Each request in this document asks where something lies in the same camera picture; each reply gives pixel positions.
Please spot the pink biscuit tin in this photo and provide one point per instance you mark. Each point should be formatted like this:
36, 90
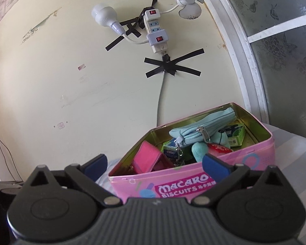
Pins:
132, 183

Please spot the patterned window glass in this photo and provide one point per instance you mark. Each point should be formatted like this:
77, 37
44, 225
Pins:
283, 69

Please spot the white gooseneck light bulb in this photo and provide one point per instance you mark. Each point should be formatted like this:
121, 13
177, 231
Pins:
103, 14

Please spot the teal plush toy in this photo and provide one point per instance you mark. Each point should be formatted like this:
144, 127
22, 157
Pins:
200, 150

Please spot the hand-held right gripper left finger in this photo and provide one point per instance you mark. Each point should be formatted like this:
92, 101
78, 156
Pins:
95, 164

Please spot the pink wallet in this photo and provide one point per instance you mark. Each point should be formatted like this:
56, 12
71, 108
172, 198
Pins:
148, 158

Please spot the striped blue bed sheet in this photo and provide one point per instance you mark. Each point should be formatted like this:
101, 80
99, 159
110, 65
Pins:
295, 158

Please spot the green toothpaste box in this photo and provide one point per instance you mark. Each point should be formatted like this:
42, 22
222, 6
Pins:
236, 135

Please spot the black tape strips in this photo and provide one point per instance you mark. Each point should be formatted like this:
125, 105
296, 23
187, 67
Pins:
132, 21

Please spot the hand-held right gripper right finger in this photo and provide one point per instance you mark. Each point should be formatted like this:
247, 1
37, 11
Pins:
214, 166

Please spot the red cigarette box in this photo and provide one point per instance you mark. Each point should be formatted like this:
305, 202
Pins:
219, 148

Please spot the small pink wall sticker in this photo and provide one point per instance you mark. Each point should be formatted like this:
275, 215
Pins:
81, 67
61, 125

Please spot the torn white wall label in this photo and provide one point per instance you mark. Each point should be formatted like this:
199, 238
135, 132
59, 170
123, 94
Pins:
33, 32

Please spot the light blue zipper pouch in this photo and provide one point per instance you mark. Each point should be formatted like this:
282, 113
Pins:
193, 132

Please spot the white wall power strip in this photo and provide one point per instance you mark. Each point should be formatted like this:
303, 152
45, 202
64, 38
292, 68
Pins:
154, 26

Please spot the black tape cross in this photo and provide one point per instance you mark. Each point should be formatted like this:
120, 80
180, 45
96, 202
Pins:
168, 66

